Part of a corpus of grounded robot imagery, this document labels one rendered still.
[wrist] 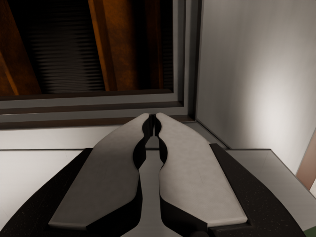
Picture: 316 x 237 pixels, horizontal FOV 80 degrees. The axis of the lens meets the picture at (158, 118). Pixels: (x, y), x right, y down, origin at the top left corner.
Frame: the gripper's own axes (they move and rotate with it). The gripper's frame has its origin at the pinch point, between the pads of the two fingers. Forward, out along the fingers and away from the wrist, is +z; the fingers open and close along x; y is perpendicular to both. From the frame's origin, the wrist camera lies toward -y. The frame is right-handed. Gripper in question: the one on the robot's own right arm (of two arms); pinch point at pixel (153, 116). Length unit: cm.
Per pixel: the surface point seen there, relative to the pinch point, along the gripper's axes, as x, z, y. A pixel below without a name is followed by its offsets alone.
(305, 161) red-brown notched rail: 14.6, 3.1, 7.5
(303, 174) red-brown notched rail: 14.9, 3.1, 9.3
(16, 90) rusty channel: -19.1, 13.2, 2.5
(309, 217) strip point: 15.1, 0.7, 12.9
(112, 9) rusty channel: -5.4, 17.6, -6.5
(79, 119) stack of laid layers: -5.9, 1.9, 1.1
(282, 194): 11.4, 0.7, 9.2
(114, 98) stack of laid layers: -3.2, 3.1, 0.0
